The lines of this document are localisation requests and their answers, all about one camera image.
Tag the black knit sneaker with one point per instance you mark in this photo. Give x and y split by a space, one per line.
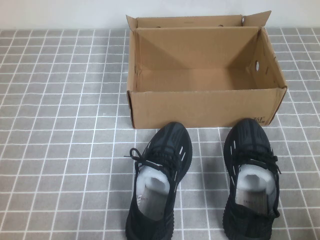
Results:
172 140
250 135

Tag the brown cardboard shoe box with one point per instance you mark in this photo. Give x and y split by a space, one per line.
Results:
200 110

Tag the white foam shoe stuffing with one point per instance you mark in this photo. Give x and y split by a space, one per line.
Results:
241 175
142 175

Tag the grey tiled table cover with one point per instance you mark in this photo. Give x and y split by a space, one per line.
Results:
62 125

